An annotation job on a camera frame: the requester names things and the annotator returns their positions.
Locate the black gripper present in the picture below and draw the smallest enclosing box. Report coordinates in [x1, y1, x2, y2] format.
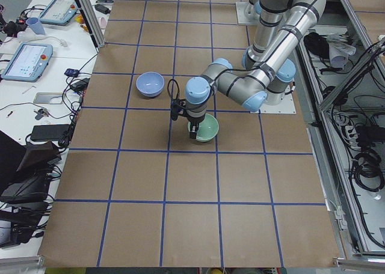
[185, 106, 206, 139]

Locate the green bowl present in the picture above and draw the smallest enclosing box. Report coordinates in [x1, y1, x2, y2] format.
[195, 114, 219, 142]

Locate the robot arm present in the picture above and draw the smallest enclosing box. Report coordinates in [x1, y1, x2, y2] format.
[182, 0, 326, 139]

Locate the blue bowl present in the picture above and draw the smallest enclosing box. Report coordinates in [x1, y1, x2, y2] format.
[136, 72, 165, 98]

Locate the black power adapter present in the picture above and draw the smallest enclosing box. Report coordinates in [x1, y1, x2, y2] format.
[94, 4, 111, 14]

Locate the teach pendant near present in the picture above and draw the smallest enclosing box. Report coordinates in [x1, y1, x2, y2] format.
[1, 43, 54, 82]

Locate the teach pendant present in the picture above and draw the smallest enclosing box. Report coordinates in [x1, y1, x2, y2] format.
[38, 0, 78, 26]
[1, 43, 54, 82]

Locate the teach pendant far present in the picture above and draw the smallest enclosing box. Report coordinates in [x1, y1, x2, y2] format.
[38, 0, 78, 26]

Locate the light blue plastic cup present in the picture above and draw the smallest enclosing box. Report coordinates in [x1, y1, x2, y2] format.
[26, 17, 46, 35]

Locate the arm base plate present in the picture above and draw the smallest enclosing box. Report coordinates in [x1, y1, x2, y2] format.
[235, 2, 259, 26]
[260, 76, 297, 115]

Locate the aluminium frame post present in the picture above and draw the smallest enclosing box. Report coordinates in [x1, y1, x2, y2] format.
[74, 0, 105, 49]

